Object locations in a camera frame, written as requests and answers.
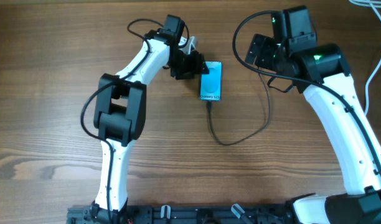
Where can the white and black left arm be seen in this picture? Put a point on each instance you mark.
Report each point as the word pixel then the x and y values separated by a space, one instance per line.
pixel 120 110

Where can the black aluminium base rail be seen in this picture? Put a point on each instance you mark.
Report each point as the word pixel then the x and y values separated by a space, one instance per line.
pixel 166 214

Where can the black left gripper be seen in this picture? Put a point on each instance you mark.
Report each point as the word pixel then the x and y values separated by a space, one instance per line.
pixel 195 68

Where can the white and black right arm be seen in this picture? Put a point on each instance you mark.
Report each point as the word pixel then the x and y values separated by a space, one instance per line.
pixel 322 75

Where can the blue Galaxy smartphone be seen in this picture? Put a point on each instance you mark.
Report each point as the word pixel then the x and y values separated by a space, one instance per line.
pixel 210 84

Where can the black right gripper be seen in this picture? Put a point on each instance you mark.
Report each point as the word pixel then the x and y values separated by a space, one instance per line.
pixel 257 49

